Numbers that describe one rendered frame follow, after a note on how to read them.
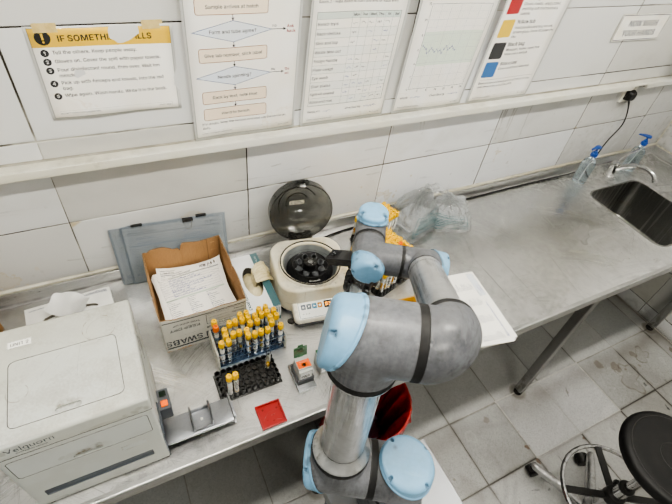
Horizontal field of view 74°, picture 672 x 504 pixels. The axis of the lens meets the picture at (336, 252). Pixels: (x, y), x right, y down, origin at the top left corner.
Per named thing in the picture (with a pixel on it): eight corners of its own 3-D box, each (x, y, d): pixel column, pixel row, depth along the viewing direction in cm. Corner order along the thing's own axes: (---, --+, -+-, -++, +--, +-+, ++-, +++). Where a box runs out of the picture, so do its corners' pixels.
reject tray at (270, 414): (263, 431, 116) (263, 430, 115) (254, 408, 120) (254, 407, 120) (287, 421, 119) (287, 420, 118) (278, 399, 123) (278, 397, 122)
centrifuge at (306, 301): (283, 330, 139) (285, 306, 130) (266, 263, 158) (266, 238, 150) (355, 317, 146) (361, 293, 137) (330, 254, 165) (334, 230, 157)
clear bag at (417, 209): (407, 250, 171) (419, 213, 159) (373, 227, 179) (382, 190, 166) (443, 222, 186) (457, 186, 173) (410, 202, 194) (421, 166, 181)
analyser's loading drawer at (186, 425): (153, 454, 107) (150, 445, 103) (148, 429, 111) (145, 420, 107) (237, 422, 115) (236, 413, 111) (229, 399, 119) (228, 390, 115)
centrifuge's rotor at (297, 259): (291, 296, 142) (292, 281, 137) (281, 261, 152) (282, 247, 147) (337, 288, 147) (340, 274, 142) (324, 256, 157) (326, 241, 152)
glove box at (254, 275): (249, 327, 138) (248, 308, 132) (227, 274, 153) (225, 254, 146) (286, 316, 143) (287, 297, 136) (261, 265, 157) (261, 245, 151)
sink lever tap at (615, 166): (639, 200, 216) (656, 177, 207) (600, 173, 230) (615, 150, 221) (660, 193, 223) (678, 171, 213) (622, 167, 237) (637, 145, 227)
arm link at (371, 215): (356, 220, 102) (359, 196, 108) (350, 252, 110) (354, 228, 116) (390, 225, 102) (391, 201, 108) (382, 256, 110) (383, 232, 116)
